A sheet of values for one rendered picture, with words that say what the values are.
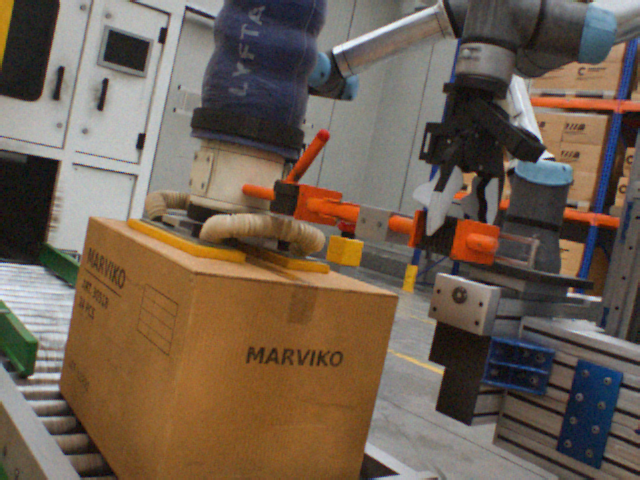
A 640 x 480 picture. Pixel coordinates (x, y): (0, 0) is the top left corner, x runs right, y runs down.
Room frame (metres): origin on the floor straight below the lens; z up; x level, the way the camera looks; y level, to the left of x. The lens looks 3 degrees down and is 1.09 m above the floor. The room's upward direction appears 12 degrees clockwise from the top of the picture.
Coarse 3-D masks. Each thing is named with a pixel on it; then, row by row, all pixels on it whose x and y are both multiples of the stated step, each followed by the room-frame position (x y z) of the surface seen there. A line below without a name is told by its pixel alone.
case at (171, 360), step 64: (128, 256) 1.23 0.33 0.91; (192, 256) 1.13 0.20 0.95; (128, 320) 1.18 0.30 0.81; (192, 320) 0.99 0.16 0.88; (256, 320) 1.05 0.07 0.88; (320, 320) 1.12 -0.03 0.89; (384, 320) 1.20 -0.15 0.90; (64, 384) 1.44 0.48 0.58; (128, 384) 1.13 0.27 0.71; (192, 384) 1.00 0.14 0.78; (256, 384) 1.06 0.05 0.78; (320, 384) 1.13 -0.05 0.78; (128, 448) 1.09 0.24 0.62; (192, 448) 1.01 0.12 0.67; (256, 448) 1.08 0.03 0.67; (320, 448) 1.15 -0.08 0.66
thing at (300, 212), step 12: (276, 192) 1.16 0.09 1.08; (288, 192) 1.11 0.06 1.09; (300, 192) 1.10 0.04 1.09; (312, 192) 1.11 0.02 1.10; (324, 192) 1.12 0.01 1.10; (336, 192) 1.14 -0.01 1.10; (276, 204) 1.14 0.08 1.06; (288, 204) 1.11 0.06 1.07; (300, 204) 1.10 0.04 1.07; (300, 216) 1.10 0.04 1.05; (312, 216) 1.12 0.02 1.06
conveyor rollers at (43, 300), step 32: (0, 288) 2.32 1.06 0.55; (32, 288) 2.46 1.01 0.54; (64, 288) 2.61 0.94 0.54; (32, 320) 2.03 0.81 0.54; (64, 320) 2.10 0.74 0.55; (0, 352) 1.64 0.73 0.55; (64, 352) 1.75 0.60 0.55; (32, 384) 1.52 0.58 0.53; (64, 416) 1.39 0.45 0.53; (64, 448) 1.21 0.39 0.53; (96, 448) 1.25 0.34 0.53
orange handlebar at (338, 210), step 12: (252, 192) 1.24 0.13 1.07; (264, 192) 1.21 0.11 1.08; (312, 204) 1.09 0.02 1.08; (324, 204) 1.06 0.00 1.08; (336, 204) 1.04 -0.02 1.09; (348, 204) 1.04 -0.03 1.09; (324, 216) 1.06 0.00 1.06; (336, 216) 1.04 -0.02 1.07; (348, 216) 1.01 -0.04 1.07; (396, 216) 0.94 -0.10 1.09; (396, 228) 0.93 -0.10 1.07; (408, 228) 0.91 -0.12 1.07; (468, 240) 0.82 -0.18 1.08; (480, 240) 0.82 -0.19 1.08; (492, 240) 0.83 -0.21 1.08; (492, 252) 0.84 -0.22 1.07
